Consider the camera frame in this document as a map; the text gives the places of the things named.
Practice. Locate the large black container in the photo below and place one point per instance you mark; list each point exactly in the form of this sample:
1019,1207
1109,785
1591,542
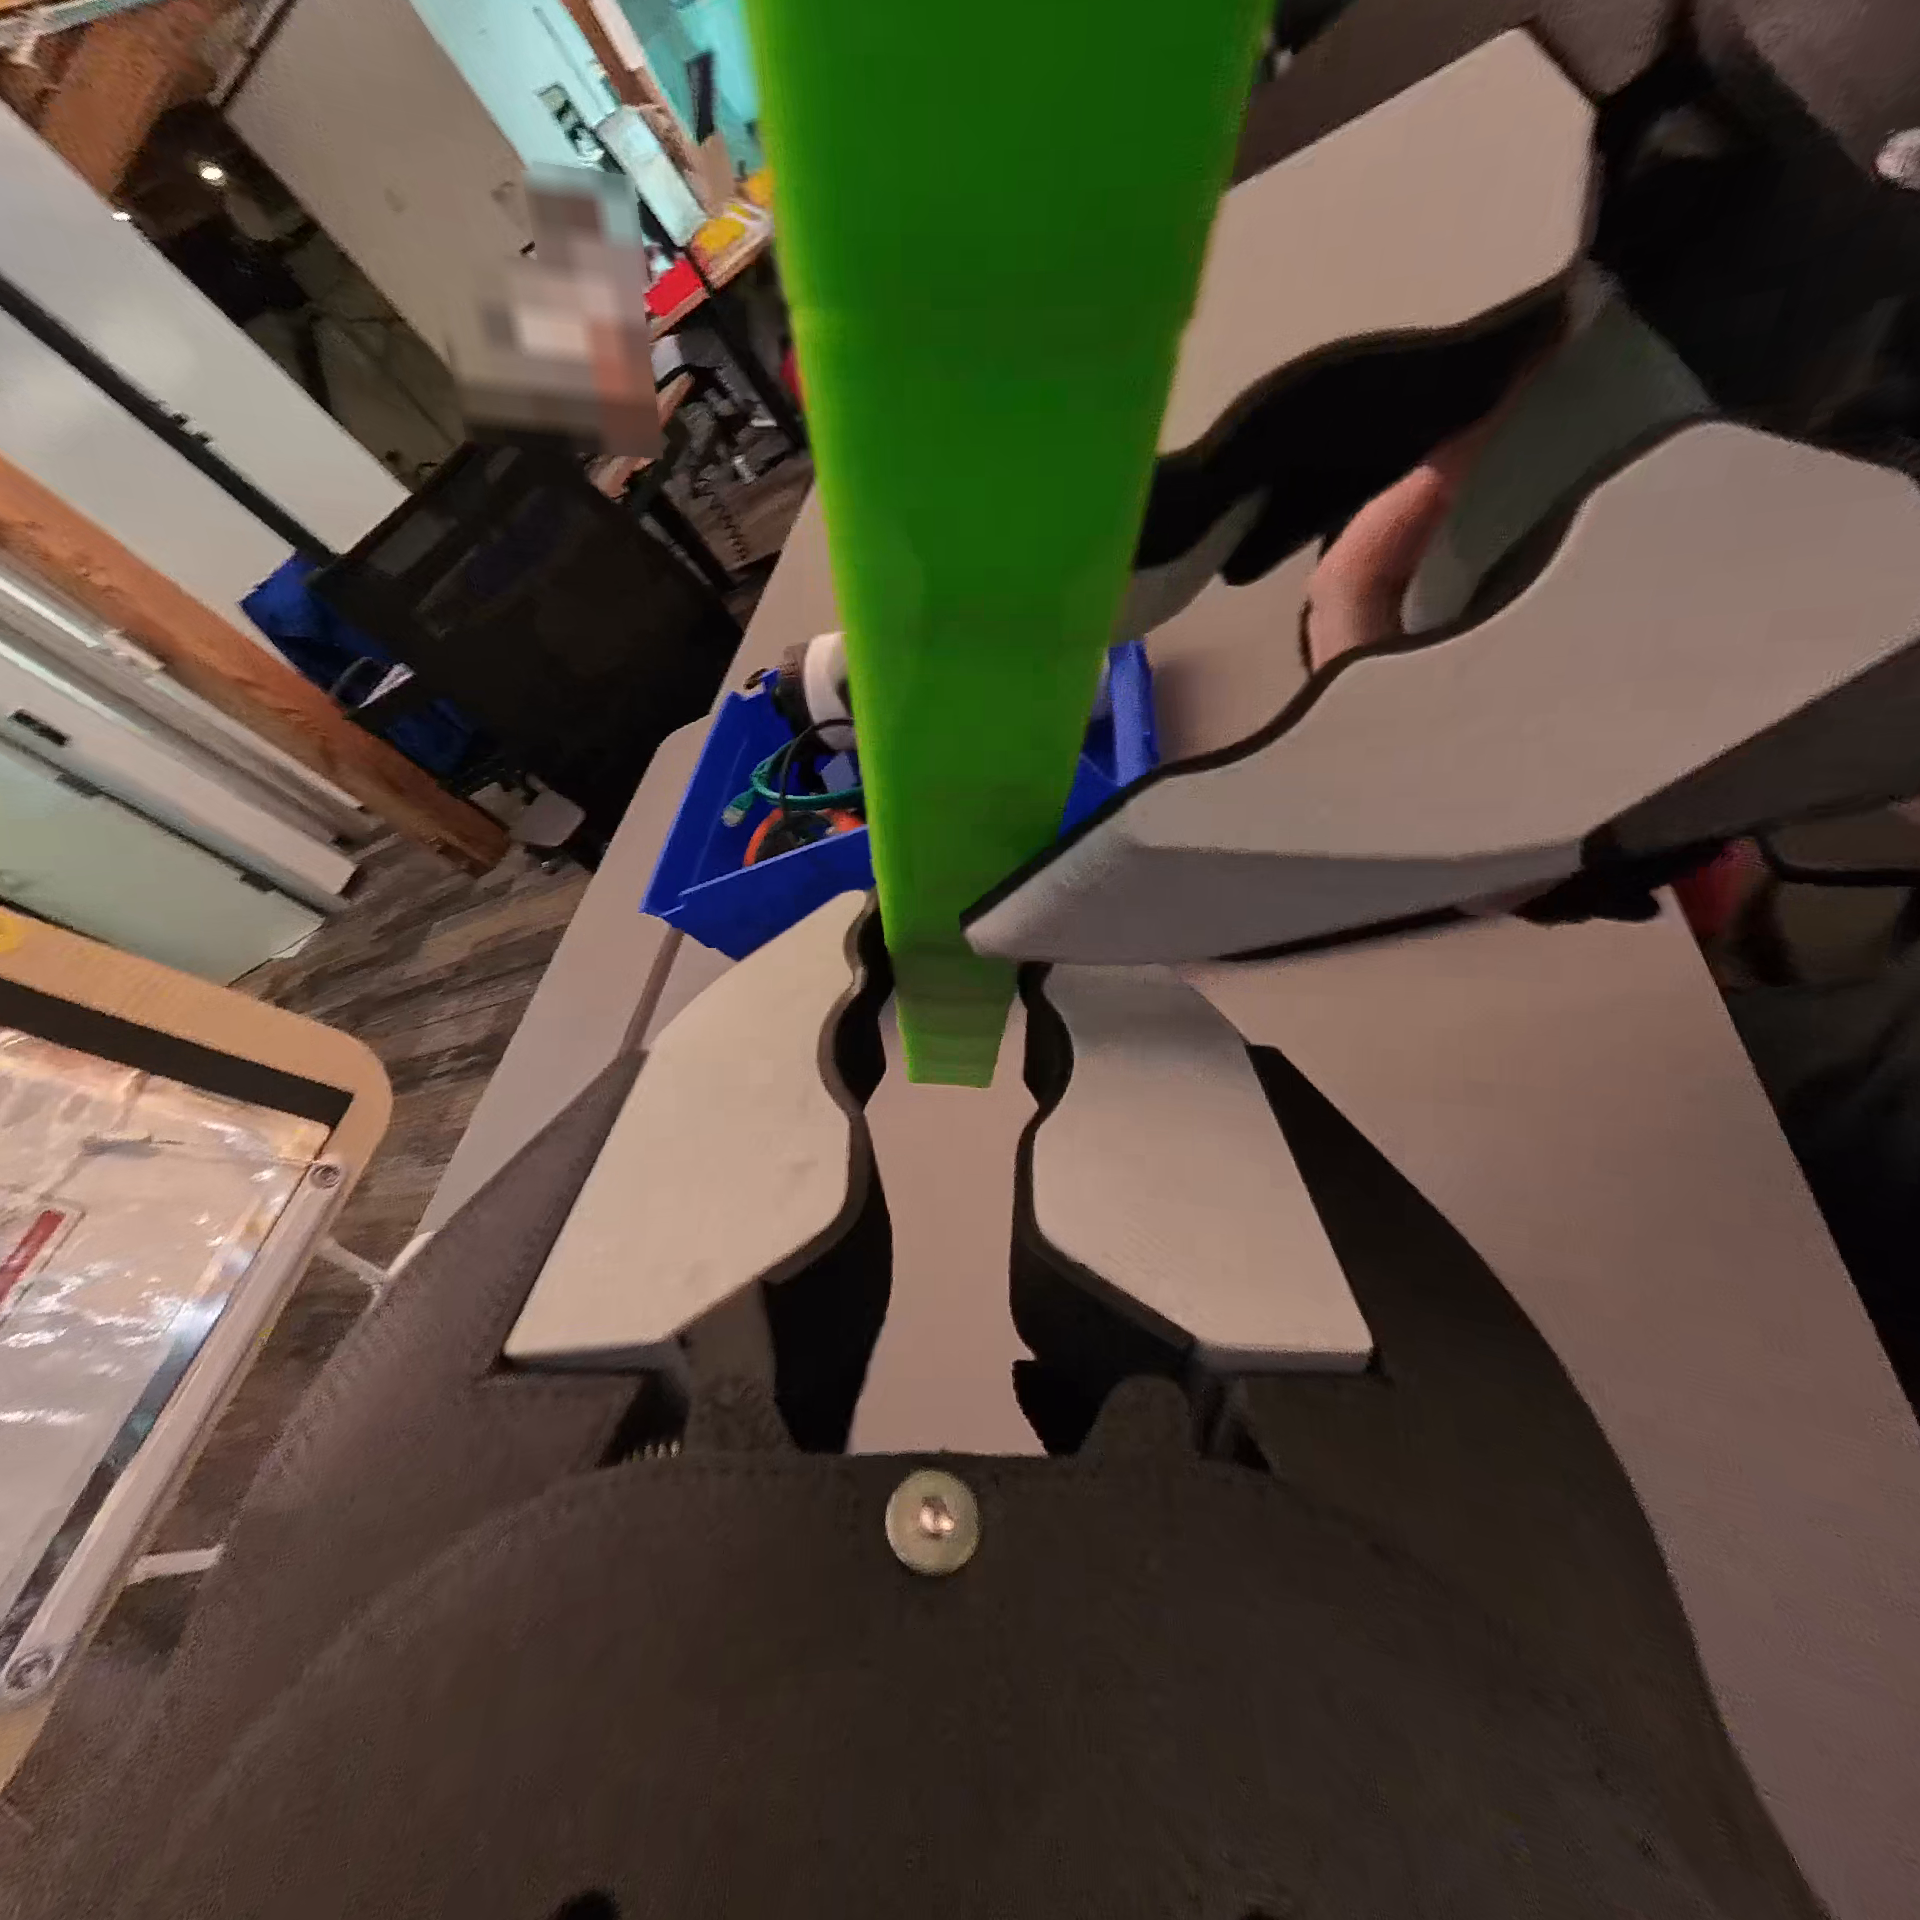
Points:
524,630

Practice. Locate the white paper roll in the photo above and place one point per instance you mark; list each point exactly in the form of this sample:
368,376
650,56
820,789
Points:
829,679

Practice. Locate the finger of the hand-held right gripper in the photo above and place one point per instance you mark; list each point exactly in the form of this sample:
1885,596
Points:
1574,720
1394,225

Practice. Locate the plastic-wrapped framed panel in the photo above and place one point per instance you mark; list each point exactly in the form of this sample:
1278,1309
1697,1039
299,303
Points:
151,1201

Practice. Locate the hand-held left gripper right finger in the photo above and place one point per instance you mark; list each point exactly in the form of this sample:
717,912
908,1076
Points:
1185,1184

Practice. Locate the wooden post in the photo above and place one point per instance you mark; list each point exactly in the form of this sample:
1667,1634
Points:
224,644

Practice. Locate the blue plastic bin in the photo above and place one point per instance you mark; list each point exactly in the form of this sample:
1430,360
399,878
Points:
704,884

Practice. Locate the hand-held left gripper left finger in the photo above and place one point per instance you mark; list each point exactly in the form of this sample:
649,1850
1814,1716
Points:
704,1184

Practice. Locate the green segmented bar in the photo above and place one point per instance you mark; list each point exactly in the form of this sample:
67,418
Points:
991,450

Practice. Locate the person's right hand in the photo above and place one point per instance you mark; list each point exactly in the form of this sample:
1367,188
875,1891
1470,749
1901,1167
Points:
1372,571

